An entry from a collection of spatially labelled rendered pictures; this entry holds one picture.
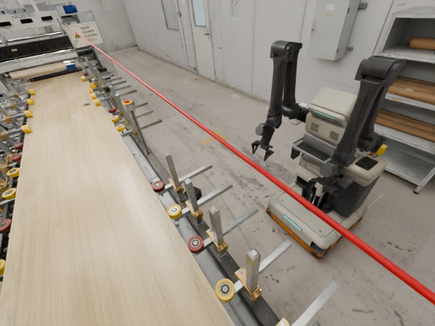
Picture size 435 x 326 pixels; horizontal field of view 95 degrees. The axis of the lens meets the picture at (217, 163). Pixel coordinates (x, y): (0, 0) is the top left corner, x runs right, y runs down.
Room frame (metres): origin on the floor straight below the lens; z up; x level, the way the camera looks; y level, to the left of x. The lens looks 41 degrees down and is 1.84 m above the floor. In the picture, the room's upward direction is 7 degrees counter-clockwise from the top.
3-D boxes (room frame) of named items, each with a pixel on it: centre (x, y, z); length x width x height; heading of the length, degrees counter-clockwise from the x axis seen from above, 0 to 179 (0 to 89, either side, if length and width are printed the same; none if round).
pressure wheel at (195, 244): (0.50, 0.16, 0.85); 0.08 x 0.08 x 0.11
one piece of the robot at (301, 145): (0.94, -0.62, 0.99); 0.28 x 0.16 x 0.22; 30
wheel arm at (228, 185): (0.81, 0.11, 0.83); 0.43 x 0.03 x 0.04; 120
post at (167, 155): (0.95, 0.29, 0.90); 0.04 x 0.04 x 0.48; 30
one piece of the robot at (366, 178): (1.14, -0.95, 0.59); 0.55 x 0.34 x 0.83; 30
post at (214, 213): (0.52, 0.04, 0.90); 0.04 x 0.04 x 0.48; 30
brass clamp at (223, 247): (0.54, 0.05, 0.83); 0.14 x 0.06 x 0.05; 30
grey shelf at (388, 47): (1.72, -2.04, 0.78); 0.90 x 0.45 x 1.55; 30
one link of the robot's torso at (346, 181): (0.95, -0.76, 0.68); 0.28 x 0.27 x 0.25; 30
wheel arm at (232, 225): (0.60, -0.01, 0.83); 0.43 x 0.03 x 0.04; 120
